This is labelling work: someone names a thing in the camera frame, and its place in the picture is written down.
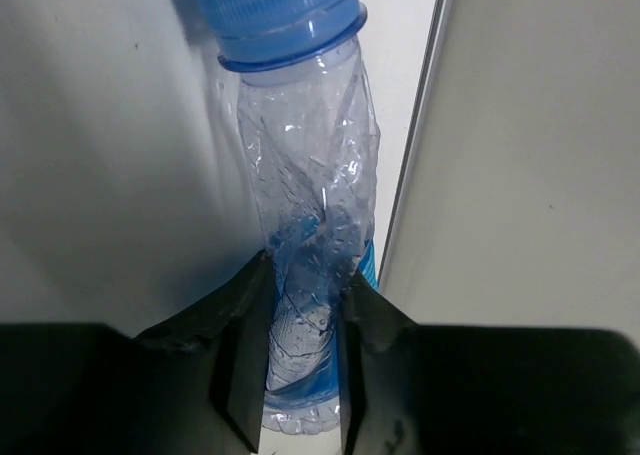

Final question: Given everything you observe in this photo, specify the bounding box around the aluminium frame rail back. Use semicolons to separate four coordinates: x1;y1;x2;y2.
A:
378;0;453;289

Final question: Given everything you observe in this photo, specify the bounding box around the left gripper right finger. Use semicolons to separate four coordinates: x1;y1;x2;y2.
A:
339;275;639;454

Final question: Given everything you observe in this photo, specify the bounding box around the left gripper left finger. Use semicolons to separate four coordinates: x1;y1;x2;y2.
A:
1;253;275;454

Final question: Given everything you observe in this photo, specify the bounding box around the blue label water bottle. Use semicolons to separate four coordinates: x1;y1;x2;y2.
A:
196;0;380;435

